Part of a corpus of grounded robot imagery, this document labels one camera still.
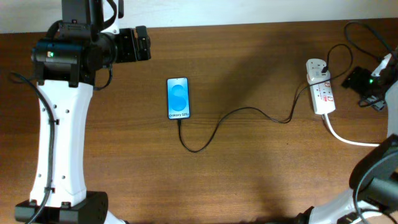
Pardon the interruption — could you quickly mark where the white charger plug adapter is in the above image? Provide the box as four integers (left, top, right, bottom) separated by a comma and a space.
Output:
307, 68, 330, 85

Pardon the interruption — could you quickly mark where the white power strip cord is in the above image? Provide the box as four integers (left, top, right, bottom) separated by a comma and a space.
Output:
322, 113, 382, 147

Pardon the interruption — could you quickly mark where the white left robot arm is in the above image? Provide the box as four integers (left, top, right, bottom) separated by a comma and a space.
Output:
14, 0, 151, 223

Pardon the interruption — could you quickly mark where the white power strip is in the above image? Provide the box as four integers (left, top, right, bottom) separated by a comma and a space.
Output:
305, 58, 336, 115

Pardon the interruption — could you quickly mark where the black charger cable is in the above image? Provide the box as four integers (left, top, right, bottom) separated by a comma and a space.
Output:
177, 43, 354, 154

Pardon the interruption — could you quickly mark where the blue smartphone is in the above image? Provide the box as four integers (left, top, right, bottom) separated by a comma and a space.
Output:
167, 77, 190, 119

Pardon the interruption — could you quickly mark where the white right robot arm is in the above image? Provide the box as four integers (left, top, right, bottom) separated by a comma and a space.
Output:
287, 21, 397, 224

